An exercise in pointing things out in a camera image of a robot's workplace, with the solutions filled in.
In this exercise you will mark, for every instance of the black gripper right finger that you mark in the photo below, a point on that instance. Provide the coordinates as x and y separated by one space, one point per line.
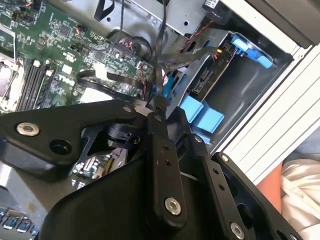
217 180

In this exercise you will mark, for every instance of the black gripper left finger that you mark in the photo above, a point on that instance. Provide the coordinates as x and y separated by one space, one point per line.
45 135

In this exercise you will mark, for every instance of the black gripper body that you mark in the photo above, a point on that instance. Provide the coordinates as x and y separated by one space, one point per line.
105 212

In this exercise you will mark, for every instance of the hard disk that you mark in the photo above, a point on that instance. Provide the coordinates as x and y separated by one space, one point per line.
205 80

